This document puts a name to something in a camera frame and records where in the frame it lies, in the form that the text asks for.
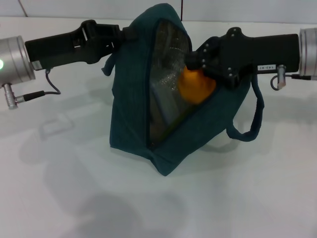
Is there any grey left gripper cable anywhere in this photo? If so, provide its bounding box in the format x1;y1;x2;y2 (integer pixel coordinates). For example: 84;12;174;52
15;68;61;103

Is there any dark teal insulated bag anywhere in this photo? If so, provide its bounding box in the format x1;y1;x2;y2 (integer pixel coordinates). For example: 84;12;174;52
101;4;264;177

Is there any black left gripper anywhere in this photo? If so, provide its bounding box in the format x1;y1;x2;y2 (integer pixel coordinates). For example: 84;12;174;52
24;21;139;71

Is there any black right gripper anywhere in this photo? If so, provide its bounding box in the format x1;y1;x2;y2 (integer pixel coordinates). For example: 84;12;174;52
186;27;301;89

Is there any orange pear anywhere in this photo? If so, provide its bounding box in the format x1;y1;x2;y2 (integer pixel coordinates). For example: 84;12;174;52
178;66;216;105

